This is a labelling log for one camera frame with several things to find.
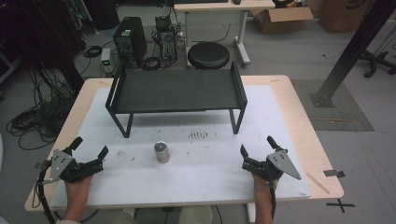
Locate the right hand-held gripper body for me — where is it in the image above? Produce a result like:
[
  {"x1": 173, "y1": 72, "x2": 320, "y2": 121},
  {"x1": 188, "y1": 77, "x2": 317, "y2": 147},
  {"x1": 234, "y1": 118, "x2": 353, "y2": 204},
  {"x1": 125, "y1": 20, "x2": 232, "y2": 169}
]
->
[{"x1": 242, "y1": 149, "x2": 303, "y2": 183}]

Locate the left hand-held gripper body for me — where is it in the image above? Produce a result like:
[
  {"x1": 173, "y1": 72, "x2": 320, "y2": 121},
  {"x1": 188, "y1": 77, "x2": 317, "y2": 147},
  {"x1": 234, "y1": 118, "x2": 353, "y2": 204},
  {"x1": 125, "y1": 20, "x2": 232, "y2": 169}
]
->
[{"x1": 49, "y1": 149, "x2": 105, "y2": 185}]

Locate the person's right hand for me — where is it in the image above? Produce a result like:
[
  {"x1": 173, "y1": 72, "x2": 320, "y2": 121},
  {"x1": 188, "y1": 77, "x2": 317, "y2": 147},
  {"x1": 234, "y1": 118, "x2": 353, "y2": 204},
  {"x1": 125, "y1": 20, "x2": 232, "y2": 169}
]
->
[{"x1": 251, "y1": 173, "x2": 279, "y2": 193}]

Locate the person's left hand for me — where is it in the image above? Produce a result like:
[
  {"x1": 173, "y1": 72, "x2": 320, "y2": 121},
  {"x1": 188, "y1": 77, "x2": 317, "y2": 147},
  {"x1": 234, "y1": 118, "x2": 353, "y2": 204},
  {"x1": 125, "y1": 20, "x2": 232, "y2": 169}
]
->
[{"x1": 64, "y1": 175, "x2": 94, "y2": 205}]

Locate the thin wooden stick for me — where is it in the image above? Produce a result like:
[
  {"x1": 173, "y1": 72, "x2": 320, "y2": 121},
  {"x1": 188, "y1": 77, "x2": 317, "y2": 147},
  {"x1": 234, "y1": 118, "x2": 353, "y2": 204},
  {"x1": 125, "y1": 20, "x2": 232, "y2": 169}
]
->
[{"x1": 304, "y1": 172, "x2": 331, "y2": 195}]

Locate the white table mat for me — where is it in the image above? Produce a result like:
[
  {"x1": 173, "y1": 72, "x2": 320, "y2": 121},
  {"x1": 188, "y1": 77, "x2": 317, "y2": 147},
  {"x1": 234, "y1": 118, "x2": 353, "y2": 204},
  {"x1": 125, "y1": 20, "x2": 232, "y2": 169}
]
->
[{"x1": 49, "y1": 85, "x2": 313, "y2": 210}]

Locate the black tape strip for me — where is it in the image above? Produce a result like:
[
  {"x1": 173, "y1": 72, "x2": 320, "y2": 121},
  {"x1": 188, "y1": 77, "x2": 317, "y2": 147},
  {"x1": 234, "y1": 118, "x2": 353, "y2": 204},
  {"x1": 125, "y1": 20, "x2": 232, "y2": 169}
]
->
[{"x1": 322, "y1": 169, "x2": 347, "y2": 179}]

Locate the silver metal can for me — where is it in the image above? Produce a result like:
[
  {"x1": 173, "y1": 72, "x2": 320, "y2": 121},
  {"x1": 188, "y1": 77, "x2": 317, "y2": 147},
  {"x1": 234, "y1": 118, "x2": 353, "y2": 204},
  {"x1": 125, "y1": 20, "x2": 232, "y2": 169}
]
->
[{"x1": 153, "y1": 140, "x2": 171, "y2": 164}]

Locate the person's left leg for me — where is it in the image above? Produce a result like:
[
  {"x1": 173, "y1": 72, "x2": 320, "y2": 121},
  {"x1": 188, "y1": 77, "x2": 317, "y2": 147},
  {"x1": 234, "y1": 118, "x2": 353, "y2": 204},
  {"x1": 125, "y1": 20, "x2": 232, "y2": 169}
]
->
[{"x1": 110, "y1": 207, "x2": 139, "y2": 224}]

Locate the person's leg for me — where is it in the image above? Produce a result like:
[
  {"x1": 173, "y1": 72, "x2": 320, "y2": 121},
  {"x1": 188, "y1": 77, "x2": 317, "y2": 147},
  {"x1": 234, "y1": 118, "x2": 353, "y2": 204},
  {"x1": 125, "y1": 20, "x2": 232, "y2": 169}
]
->
[
  {"x1": 177, "y1": 205, "x2": 215, "y2": 224},
  {"x1": 110, "y1": 207, "x2": 139, "y2": 224}
]

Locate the black tape cross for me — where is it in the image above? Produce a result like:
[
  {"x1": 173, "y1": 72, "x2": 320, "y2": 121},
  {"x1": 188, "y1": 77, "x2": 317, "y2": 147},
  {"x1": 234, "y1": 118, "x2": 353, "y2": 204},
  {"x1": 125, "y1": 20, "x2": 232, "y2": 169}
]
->
[{"x1": 325, "y1": 198, "x2": 356, "y2": 215}]

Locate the grey floor mat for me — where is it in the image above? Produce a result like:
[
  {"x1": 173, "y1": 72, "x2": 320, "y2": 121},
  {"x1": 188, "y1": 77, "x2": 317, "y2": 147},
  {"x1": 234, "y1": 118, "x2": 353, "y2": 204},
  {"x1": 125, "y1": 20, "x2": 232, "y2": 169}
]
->
[{"x1": 290, "y1": 78, "x2": 375, "y2": 133}]

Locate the person's right leg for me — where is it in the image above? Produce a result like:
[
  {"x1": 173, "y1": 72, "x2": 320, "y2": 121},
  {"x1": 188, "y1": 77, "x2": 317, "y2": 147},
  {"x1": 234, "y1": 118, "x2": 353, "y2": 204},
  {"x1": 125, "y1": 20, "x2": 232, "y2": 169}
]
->
[{"x1": 177, "y1": 205, "x2": 215, "y2": 224}]

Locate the white power supply unit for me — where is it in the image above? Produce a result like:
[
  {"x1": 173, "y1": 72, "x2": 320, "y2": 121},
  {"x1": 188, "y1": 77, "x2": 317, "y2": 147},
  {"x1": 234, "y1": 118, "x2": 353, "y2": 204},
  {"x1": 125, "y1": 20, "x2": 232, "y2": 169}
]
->
[{"x1": 100, "y1": 48, "x2": 119, "y2": 77}]

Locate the black metal shelf rack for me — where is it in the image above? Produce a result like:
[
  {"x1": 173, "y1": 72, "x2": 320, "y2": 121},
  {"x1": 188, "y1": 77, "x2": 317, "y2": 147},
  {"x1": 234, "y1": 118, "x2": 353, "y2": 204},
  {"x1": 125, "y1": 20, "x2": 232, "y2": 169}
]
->
[{"x1": 105, "y1": 60, "x2": 248, "y2": 139}]

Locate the black round stool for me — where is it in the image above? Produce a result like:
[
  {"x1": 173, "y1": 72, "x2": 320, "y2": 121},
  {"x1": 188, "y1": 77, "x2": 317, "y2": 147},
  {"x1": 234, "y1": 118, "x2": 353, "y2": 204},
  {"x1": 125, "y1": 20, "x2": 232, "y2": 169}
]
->
[{"x1": 187, "y1": 41, "x2": 231, "y2": 70}]

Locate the black computer tower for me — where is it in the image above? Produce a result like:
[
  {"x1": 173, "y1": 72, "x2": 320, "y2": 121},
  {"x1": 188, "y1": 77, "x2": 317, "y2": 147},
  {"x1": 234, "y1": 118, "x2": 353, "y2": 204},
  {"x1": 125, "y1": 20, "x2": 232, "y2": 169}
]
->
[{"x1": 112, "y1": 16, "x2": 148, "y2": 68}]

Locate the open cardboard box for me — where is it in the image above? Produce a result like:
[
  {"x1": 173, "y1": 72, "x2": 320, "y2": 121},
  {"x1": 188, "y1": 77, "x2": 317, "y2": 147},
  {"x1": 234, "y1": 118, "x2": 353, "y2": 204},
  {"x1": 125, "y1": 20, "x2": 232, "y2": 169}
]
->
[{"x1": 249, "y1": 6, "x2": 314, "y2": 35}]

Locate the open electronics case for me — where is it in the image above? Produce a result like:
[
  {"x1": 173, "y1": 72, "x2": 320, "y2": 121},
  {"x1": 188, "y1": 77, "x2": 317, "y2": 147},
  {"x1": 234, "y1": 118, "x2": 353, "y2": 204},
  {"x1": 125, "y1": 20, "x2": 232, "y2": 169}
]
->
[{"x1": 154, "y1": 15, "x2": 178, "y2": 63}]

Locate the office chair base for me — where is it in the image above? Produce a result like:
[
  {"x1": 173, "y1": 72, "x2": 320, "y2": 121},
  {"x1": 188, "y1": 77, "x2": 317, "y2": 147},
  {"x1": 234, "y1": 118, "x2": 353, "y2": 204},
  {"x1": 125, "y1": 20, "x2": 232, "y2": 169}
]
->
[{"x1": 359, "y1": 49, "x2": 396, "y2": 79}]

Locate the closed cardboard box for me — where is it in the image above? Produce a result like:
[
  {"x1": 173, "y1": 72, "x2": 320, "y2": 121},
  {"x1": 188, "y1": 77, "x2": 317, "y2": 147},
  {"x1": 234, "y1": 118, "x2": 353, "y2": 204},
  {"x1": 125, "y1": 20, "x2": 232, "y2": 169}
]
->
[{"x1": 317, "y1": 0, "x2": 379, "y2": 34}]

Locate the white background desk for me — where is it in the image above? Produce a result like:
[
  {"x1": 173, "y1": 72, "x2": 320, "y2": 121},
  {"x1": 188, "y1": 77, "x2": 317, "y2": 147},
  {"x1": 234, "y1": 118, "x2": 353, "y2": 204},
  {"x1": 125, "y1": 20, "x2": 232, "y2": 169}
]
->
[{"x1": 173, "y1": 0, "x2": 276, "y2": 67}]

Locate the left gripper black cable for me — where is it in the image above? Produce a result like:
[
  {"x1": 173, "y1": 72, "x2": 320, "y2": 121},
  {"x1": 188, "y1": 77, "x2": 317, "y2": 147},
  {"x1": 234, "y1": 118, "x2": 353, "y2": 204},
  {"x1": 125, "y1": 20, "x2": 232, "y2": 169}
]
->
[{"x1": 35, "y1": 161, "x2": 64, "y2": 224}]

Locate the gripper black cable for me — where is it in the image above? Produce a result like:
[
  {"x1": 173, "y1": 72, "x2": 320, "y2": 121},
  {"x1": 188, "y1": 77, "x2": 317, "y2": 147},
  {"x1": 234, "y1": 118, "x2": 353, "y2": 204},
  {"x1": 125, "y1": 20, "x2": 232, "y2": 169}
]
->
[
  {"x1": 35, "y1": 161, "x2": 64, "y2": 224},
  {"x1": 266, "y1": 182, "x2": 278, "y2": 221}
]

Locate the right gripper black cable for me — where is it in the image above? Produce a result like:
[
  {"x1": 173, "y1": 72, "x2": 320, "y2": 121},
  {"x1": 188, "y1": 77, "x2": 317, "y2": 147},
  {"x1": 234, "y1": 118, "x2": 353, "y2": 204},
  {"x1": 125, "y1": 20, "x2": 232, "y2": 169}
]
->
[{"x1": 266, "y1": 182, "x2": 278, "y2": 221}]

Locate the bundle of black floor cables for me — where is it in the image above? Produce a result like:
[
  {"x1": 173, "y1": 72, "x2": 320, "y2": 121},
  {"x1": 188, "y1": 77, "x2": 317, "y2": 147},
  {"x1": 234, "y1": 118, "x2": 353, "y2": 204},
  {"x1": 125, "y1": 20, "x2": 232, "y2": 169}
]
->
[{"x1": 5, "y1": 66, "x2": 78, "y2": 151}]

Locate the coiled black cable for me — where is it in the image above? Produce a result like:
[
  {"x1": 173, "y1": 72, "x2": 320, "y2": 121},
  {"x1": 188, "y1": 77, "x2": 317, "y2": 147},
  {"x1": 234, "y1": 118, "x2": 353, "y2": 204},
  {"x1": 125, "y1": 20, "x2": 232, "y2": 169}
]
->
[
  {"x1": 82, "y1": 45, "x2": 104, "y2": 59},
  {"x1": 141, "y1": 56, "x2": 163, "y2": 71}
]

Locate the black metal post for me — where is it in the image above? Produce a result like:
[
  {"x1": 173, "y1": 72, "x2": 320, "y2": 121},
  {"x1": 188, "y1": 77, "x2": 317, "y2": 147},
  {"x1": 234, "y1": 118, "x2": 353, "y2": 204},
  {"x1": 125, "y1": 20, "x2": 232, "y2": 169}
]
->
[{"x1": 309, "y1": 0, "x2": 396, "y2": 108}]

